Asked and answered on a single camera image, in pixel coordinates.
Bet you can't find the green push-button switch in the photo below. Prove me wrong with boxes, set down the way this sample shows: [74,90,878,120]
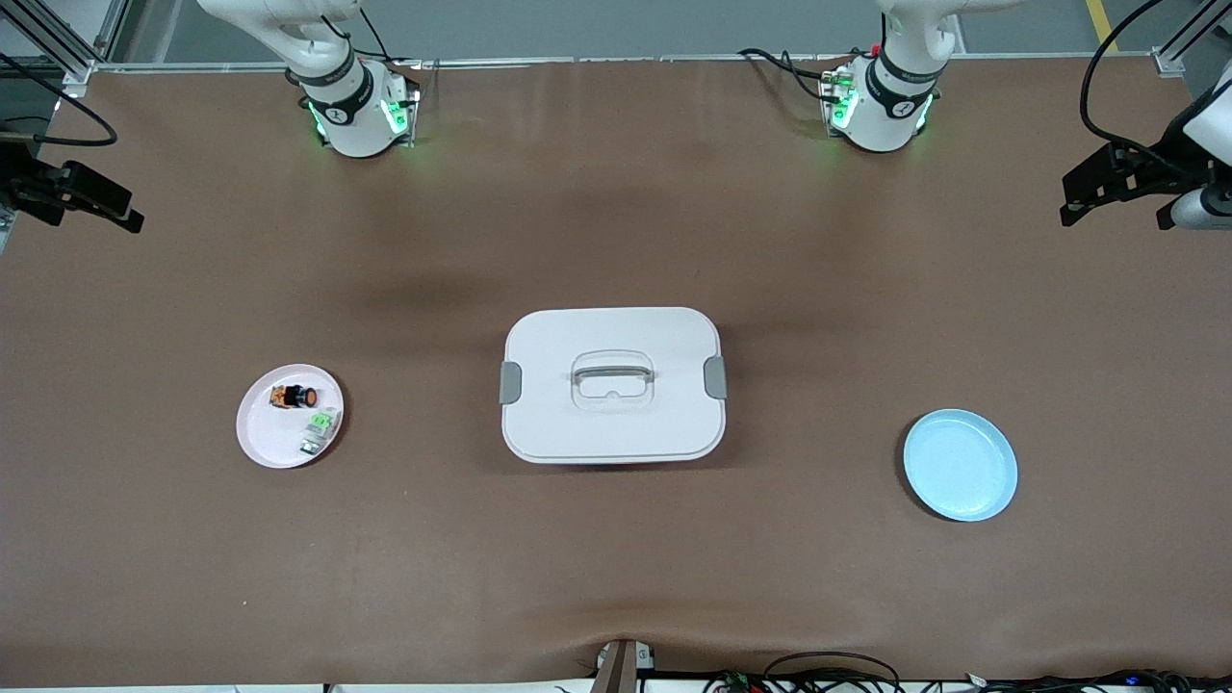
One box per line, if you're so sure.
[298,408,340,455]

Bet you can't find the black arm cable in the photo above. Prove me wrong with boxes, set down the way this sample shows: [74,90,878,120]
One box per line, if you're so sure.
[1079,0,1170,163]
[0,53,119,148]

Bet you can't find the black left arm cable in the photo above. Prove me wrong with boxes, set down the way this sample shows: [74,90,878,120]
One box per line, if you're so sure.
[1079,0,1170,163]

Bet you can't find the white lidded storage box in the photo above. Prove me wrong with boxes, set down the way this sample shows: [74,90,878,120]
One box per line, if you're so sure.
[499,307,729,466]

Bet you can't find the metal table edge bracket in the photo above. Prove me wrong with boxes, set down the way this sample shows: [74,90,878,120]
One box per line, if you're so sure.
[592,638,657,693]

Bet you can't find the aluminium table edge rail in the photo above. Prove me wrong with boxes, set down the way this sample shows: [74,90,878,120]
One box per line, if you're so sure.
[91,53,1156,74]

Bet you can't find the black left base cables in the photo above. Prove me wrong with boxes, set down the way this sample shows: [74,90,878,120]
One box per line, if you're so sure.
[738,46,850,103]

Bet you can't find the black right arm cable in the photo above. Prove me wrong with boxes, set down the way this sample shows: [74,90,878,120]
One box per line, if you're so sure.
[0,53,119,148]

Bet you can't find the light blue round plate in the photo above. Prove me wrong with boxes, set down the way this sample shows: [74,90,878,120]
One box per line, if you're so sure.
[903,408,1019,523]

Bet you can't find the black right base cables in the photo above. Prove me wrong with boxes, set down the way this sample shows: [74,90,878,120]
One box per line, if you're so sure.
[322,8,424,70]

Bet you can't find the black base cables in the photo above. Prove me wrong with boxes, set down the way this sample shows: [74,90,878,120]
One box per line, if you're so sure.
[738,46,850,103]
[322,8,424,70]

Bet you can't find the brown table mat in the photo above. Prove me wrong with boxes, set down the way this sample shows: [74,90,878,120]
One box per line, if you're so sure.
[0,56,1232,686]

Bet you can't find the pink round plate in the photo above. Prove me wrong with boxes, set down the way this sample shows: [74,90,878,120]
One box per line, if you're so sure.
[236,363,346,470]

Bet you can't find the aluminium frame post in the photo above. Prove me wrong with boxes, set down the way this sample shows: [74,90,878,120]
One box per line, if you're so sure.
[1150,0,1232,78]
[0,0,131,99]

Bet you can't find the black looped cable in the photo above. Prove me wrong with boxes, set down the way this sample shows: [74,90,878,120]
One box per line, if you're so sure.
[762,651,902,693]

